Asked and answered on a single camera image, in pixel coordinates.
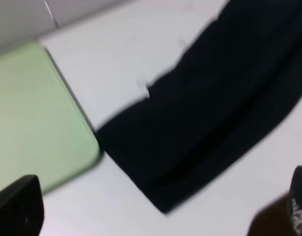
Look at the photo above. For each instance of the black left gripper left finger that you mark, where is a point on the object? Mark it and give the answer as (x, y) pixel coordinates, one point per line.
(22, 208)

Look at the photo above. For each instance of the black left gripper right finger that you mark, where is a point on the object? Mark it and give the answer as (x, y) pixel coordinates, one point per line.
(294, 201)

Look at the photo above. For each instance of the black short sleeve shirt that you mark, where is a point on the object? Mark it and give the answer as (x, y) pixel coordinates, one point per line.
(236, 83)

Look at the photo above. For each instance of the light green tray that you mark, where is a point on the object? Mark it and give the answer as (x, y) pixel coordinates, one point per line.
(42, 129)

